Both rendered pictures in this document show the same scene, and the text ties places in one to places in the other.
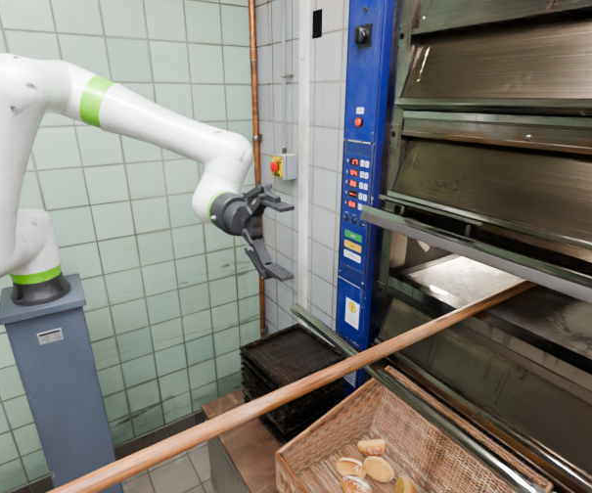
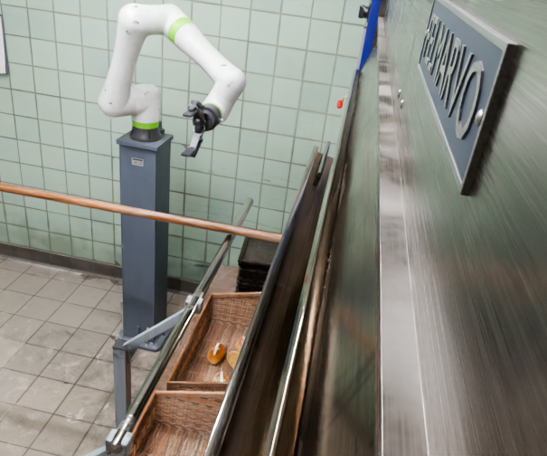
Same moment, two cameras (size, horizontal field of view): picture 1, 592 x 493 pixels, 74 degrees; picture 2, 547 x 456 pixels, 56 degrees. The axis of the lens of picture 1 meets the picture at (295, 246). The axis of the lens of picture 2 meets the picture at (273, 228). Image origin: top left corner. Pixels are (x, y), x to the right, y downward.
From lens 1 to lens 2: 1.38 m
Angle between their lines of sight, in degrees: 37
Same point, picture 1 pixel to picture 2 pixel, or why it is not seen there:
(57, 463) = (126, 240)
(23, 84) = (132, 21)
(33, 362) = (127, 173)
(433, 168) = not seen: hidden behind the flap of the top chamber
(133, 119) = (187, 47)
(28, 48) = not seen: outside the picture
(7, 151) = (124, 52)
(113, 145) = (240, 56)
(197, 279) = (278, 182)
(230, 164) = (221, 87)
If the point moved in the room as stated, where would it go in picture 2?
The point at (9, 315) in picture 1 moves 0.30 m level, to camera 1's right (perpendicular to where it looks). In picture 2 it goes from (121, 140) to (160, 161)
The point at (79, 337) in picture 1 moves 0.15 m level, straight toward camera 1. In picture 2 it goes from (151, 170) to (137, 182)
